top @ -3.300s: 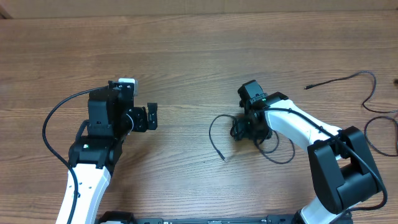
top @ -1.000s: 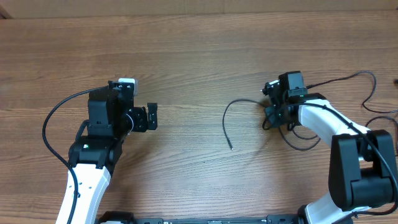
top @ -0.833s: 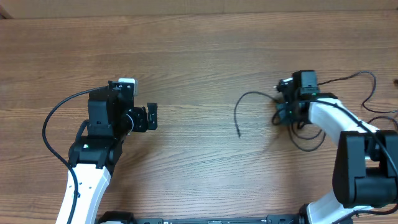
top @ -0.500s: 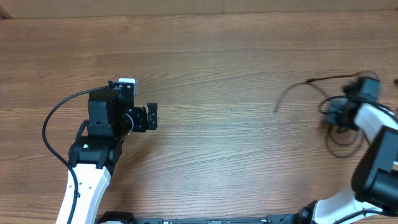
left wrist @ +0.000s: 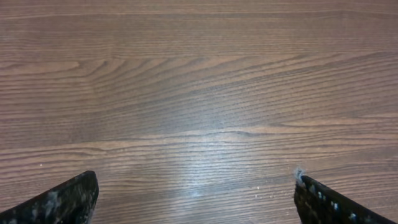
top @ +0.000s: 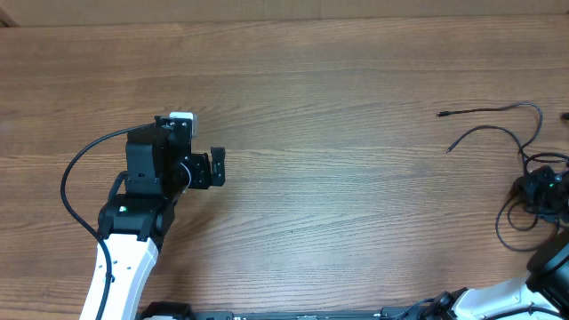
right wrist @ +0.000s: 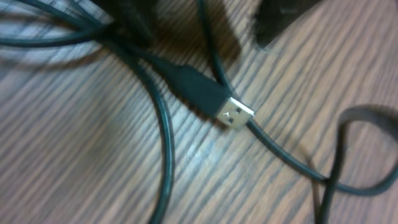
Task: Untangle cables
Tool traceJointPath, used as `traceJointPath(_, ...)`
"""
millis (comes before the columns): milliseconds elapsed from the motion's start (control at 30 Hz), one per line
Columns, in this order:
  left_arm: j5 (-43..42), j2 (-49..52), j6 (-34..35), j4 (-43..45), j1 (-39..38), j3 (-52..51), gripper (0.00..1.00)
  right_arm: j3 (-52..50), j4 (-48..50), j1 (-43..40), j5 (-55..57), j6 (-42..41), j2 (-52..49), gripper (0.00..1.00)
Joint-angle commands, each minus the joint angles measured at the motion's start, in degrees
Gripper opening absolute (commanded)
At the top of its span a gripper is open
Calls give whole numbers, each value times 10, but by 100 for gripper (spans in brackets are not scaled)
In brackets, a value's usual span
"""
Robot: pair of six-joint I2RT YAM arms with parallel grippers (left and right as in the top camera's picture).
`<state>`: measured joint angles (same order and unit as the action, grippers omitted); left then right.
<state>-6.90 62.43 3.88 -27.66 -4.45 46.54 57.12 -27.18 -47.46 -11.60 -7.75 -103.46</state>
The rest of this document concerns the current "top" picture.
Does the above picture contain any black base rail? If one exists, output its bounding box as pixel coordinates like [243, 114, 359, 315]
[135, 302, 424, 320]

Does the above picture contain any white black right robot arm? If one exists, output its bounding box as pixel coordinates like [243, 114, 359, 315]
[416, 165, 568, 320]

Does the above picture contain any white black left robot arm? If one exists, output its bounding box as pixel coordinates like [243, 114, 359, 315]
[80, 112, 225, 319]

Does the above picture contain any black cable silver plug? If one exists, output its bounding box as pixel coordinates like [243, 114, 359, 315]
[445, 124, 569, 179]

